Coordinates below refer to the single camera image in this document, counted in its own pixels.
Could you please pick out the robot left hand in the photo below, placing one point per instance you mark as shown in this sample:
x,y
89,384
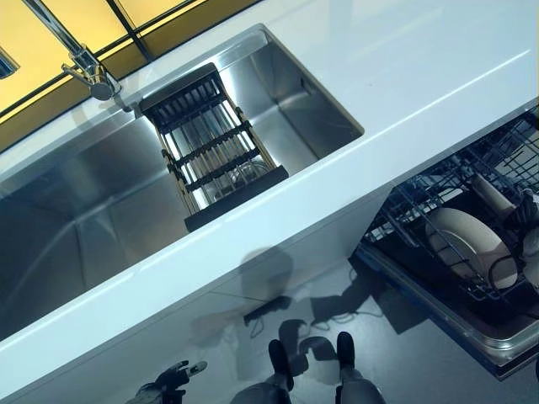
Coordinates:
x,y
164,387

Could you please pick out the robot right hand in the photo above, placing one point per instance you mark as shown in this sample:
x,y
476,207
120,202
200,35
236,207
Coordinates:
x,y
526,210

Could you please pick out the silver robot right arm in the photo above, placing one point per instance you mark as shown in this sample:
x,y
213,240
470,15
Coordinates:
x,y
532,244

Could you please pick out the open dishwasher door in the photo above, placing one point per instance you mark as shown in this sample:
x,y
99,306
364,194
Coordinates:
x,y
442,320

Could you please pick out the black robot left foot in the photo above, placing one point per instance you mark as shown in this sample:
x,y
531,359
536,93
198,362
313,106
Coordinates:
x,y
280,362

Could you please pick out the black robot foot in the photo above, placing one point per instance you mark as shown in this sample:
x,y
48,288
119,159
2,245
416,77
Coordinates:
x,y
345,349
280,362

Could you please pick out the black power strip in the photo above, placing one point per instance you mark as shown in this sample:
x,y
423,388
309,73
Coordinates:
x,y
267,310

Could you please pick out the black robot right foot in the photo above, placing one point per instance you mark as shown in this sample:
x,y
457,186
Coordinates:
x,y
345,349

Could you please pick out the silver robot right leg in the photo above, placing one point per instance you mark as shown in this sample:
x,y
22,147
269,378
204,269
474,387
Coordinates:
x,y
358,389

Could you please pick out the stainless steel kitchen sink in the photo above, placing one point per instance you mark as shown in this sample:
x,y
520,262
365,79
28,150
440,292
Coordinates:
x,y
84,202

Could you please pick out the black dish drying rack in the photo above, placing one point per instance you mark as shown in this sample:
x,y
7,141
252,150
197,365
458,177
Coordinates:
x,y
210,155

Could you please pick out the chrome gooseneck kitchen faucet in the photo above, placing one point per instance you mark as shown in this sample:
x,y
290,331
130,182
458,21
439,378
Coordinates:
x,y
84,63

